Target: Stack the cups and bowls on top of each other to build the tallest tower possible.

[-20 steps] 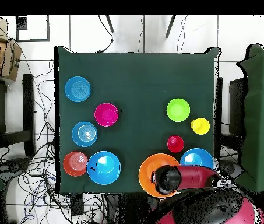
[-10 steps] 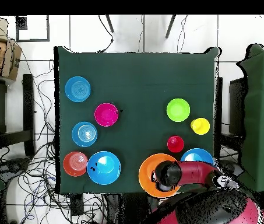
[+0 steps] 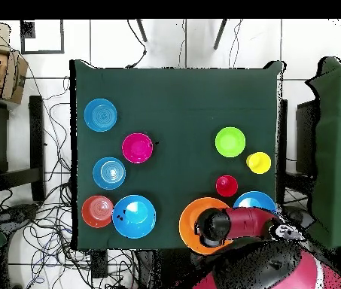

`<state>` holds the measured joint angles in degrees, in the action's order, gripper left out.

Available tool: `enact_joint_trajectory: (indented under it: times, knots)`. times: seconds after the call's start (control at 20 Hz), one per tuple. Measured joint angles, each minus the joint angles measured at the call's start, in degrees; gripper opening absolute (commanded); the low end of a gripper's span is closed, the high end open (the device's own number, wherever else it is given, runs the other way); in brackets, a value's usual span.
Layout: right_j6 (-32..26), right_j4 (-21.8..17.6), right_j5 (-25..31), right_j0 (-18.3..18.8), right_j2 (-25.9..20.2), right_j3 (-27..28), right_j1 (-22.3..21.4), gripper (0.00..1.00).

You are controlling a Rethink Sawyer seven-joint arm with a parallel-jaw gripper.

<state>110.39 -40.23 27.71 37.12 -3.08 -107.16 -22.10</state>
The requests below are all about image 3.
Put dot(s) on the large yellow bowl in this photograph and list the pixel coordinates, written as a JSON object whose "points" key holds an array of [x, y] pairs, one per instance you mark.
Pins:
{"points": [[188, 222]]}

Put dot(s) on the pink bowl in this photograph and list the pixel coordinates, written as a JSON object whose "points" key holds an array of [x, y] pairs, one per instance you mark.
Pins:
{"points": [[137, 147]]}

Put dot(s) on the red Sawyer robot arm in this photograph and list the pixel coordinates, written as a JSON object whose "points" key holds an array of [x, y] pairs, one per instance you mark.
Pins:
{"points": [[248, 222]]}

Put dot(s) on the black power strip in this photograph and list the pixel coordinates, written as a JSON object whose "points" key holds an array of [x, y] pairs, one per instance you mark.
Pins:
{"points": [[99, 265]]}

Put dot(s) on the orange bowl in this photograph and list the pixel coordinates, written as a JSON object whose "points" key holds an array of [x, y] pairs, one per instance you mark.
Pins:
{"points": [[97, 211]]}

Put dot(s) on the black stand base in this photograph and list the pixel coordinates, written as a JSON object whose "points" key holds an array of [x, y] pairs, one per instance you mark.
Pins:
{"points": [[295, 214], [18, 215]]}

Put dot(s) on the yellow cup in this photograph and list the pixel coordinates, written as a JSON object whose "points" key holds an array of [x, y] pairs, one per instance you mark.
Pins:
{"points": [[259, 162]]}

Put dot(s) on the black square frame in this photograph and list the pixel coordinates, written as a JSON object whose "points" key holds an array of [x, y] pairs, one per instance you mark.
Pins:
{"points": [[27, 30]]}

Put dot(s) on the cardboard box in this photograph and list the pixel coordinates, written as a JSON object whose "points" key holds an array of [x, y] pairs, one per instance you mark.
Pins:
{"points": [[13, 78]]}

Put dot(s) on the red cup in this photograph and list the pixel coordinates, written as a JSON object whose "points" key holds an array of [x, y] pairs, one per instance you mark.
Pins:
{"points": [[226, 185]]}

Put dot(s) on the black box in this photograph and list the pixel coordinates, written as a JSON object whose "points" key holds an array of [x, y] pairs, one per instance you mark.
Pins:
{"points": [[305, 138]]}

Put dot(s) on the small blue bowl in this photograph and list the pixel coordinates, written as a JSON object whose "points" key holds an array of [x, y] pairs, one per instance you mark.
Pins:
{"points": [[100, 115], [109, 173]]}

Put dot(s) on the black tripod leg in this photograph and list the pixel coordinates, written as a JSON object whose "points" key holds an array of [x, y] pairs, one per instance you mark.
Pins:
{"points": [[220, 34], [142, 31]]}

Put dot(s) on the green bowl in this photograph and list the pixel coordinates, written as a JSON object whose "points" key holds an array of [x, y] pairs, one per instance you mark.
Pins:
{"points": [[230, 141]]}

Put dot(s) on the large blue bowl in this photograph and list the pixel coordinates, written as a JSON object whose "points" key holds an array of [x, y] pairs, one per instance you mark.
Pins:
{"points": [[133, 216], [254, 198]]}

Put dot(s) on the black table frame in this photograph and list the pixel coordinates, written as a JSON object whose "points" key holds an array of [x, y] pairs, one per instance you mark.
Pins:
{"points": [[36, 147]]}

